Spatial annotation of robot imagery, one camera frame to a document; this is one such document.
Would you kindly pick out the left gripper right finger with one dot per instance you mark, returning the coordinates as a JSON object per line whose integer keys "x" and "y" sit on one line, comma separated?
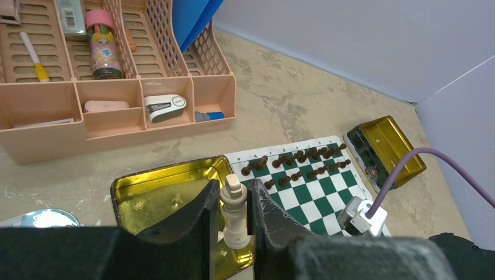
{"x": 284, "y": 249}

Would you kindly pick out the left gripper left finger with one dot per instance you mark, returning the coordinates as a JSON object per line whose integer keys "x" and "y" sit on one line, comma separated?
{"x": 181, "y": 246}

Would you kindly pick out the gold tin with pieces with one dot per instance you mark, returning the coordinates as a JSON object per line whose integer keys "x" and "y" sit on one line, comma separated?
{"x": 143, "y": 199}

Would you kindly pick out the green white chess board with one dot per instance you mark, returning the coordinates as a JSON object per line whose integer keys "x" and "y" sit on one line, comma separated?
{"x": 315, "y": 191}

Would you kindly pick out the dark chess piece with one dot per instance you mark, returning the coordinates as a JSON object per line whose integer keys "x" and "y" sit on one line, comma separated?
{"x": 248, "y": 169}
{"x": 261, "y": 163}

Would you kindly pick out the blue grey small tube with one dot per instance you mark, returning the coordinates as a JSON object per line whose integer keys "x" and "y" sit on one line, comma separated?
{"x": 201, "y": 117}

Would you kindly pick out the blue round card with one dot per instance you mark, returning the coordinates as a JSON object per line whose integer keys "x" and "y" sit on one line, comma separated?
{"x": 42, "y": 218}

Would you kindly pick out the white stapler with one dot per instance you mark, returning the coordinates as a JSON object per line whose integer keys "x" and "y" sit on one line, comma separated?
{"x": 164, "y": 107}

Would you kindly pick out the empty gold tin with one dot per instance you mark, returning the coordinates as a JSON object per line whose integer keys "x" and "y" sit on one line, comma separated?
{"x": 378, "y": 146}

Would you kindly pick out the pink eraser block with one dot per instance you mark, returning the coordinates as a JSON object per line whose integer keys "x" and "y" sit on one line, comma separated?
{"x": 94, "y": 106}

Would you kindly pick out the pink desk organizer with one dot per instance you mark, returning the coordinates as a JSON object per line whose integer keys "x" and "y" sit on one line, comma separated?
{"x": 85, "y": 76}

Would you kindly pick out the pink cap bottle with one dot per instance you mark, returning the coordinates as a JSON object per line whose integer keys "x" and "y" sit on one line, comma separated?
{"x": 104, "y": 55}

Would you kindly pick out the white yellow marker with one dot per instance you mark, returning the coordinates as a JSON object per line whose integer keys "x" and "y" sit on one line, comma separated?
{"x": 40, "y": 71}

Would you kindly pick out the blue folder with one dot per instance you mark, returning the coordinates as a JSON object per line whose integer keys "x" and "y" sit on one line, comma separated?
{"x": 190, "y": 17}

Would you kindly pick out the grey green box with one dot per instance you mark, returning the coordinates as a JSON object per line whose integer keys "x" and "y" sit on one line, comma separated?
{"x": 72, "y": 17}

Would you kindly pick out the pink eraser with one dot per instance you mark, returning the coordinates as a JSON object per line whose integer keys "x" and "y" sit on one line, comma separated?
{"x": 10, "y": 12}

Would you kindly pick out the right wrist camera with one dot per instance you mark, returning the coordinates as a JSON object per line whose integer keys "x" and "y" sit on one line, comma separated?
{"x": 354, "y": 221}

